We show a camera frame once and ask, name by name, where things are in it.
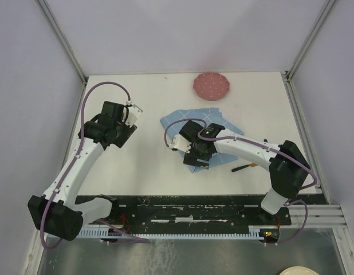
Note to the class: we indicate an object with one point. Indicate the right aluminium frame post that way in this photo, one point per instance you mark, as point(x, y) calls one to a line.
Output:
point(319, 23)

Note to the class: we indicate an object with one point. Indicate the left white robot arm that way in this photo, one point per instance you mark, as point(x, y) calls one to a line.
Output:
point(56, 212)

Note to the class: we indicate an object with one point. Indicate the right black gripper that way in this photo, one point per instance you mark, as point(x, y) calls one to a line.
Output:
point(191, 158)

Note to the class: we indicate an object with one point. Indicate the light blue cable duct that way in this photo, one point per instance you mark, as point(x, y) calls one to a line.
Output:
point(103, 232)

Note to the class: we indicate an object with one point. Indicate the left aluminium frame post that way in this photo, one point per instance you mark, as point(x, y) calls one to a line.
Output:
point(61, 38)

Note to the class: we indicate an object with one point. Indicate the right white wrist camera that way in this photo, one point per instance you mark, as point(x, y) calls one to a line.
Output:
point(181, 144)

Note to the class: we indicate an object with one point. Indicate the aluminium frame post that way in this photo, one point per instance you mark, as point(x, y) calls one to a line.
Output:
point(61, 38)
point(319, 23)

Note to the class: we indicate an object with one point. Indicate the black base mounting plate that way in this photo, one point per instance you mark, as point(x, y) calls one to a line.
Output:
point(188, 214)

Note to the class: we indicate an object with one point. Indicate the green handled gold knife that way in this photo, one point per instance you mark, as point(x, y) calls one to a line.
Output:
point(243, 167)

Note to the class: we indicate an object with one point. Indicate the pink dotted plate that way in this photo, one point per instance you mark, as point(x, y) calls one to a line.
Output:
point(211, 86)

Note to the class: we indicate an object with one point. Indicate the cream plate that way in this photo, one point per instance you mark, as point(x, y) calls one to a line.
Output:
point(298, 270)

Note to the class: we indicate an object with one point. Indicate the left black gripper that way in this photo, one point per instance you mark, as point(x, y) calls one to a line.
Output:
point(120, 141)

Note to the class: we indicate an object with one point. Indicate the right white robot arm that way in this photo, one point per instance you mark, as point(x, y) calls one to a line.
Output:
point(285, 163)

